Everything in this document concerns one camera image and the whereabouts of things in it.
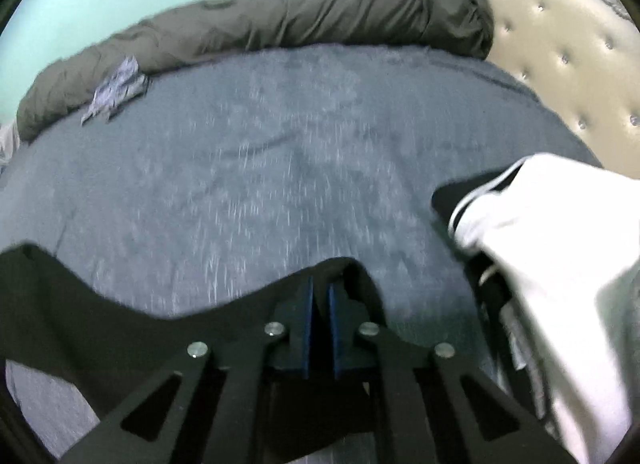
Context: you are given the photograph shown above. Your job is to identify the dark grey rolled duvet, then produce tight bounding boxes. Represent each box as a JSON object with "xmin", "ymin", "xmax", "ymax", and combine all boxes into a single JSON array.
[{"xmin": 16, "ymin": 0, "xmax": 495, "ymax": 142}]

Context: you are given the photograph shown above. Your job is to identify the blue patterned bed sheet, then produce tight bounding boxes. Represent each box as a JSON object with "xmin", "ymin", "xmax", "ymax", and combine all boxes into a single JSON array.
[{"xmin": 1, "ymin": 45, "xmax": 596, "ymax": 463}]

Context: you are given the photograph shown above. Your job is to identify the cream tufted headboard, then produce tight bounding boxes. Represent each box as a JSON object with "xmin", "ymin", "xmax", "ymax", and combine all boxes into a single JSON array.
[{"xmin": 488, "ymin": 0, "xmax": 639, "ymax": 178}]

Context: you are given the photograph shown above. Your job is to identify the light grey blanket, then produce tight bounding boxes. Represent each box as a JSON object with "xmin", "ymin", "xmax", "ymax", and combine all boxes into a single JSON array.
[{"xmin": 0, "ymin": 120, "xmax": 21, "ymax": 167}]

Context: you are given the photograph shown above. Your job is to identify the small blue crumpled cloth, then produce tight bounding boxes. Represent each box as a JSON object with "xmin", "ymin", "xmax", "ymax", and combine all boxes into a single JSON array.
[{"xmin": 80, "ymin": 56, "xmax": 150, "ymax": 125}]

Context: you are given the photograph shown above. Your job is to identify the white black folded garment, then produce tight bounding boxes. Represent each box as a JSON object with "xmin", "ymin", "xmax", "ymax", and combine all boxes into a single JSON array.
[{"xmin": 432, "ymin": 153, "xmax": 639, "ymax": 463}]

